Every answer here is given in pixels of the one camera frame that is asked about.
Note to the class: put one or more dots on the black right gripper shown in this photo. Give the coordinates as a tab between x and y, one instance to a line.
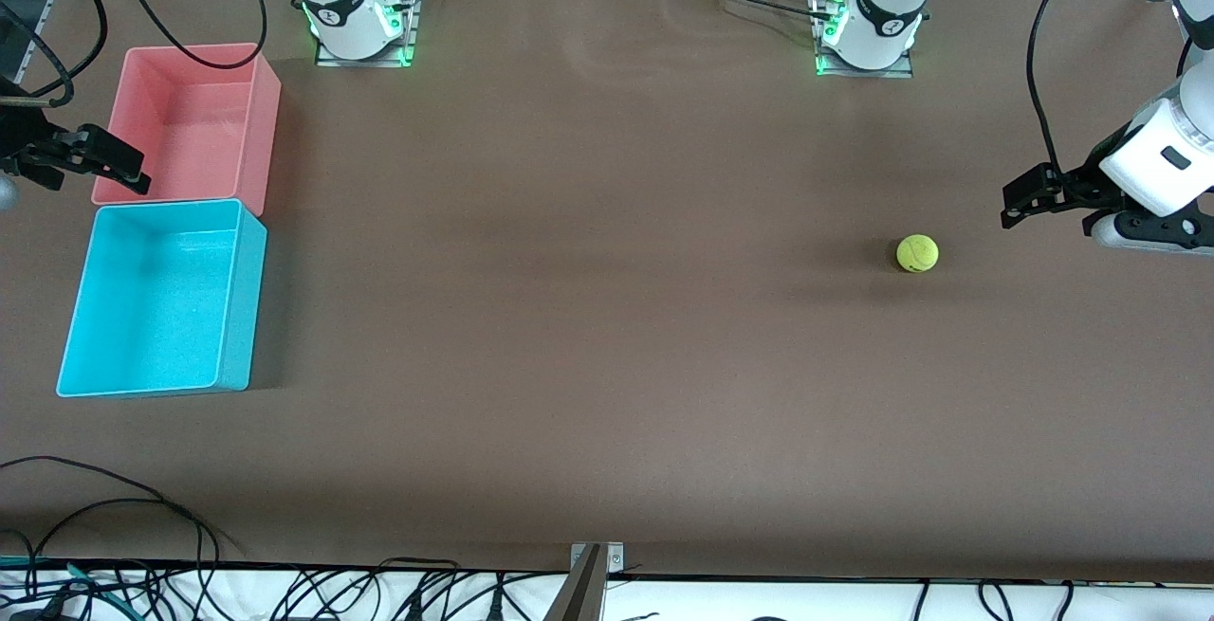
27	142

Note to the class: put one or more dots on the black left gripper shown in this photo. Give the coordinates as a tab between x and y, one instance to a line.
1081	187

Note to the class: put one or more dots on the yellow-green tennis ball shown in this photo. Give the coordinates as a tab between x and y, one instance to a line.
917	253

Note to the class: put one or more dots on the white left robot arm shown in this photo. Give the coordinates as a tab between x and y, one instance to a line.
877	24

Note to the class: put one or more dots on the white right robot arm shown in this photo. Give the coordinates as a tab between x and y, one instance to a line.
341	14

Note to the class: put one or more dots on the pink plastic bin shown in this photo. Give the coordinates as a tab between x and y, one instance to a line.
190	128

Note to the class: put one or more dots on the blue plastic bin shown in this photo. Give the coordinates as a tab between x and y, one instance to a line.
152	318

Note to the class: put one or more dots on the brown table cover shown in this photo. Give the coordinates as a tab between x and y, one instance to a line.
607	365

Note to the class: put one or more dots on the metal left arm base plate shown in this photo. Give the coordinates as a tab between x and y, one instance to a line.
903	68

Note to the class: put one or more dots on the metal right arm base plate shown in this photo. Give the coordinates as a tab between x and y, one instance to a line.
413	28

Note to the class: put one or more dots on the metal table edge bracket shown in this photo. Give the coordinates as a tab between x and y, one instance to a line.
615	559

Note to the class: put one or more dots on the grey camera pole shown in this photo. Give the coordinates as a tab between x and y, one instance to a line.
579	597

